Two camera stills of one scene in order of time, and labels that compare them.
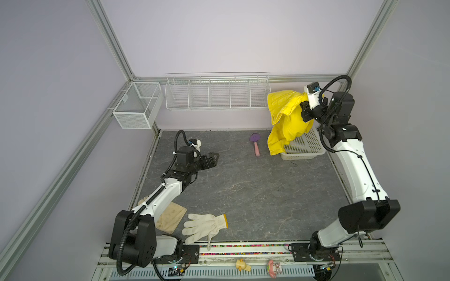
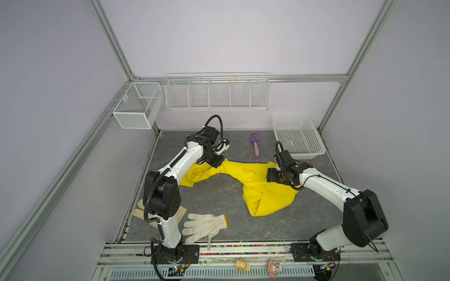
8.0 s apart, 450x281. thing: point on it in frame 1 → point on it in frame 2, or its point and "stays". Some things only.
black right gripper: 307,111 → 270,175
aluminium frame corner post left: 100,17 stays
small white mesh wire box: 140,106 stays
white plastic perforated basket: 306,146 stays
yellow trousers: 287,124 → 262,197
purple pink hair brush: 255,137 stays
